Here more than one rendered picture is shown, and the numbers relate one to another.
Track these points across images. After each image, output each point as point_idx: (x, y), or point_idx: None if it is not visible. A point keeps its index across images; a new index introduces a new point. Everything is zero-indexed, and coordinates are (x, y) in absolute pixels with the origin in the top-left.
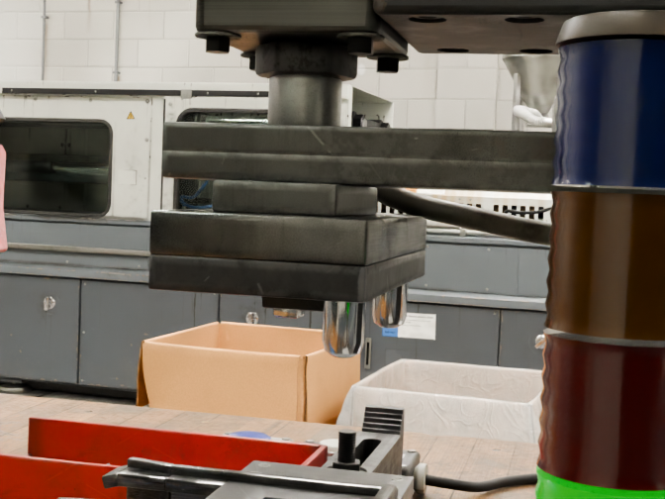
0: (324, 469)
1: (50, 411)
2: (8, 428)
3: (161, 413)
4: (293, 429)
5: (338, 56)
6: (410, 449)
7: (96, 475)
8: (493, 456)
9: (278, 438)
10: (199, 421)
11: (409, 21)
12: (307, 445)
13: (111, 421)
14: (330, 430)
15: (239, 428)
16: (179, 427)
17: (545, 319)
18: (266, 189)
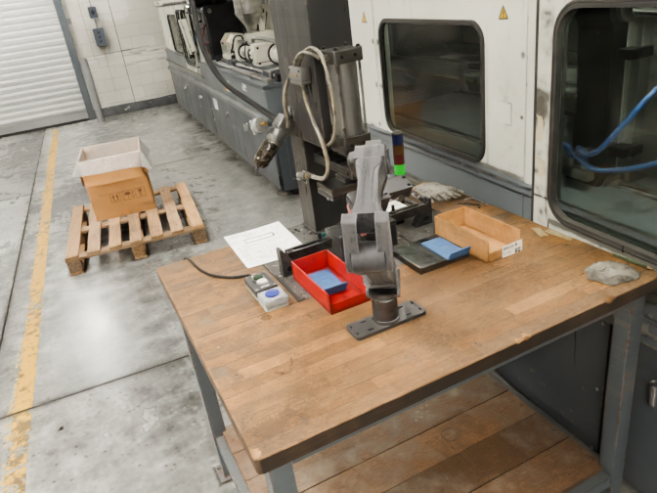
0: (333, 233)
1: (247, 380)
2: (284, 366)
3: (216, 362)
4: (205, 330)
5: None
6: (206, 304)
7: None
8: (198, 292)
9: (259, 294)
10: (218, 348)
11: None
12: (293, 262)
13: (243, 360)
14: (197, 325)
15: (218, 336)
16: (233, 345)
17: (402, 154)
18: None
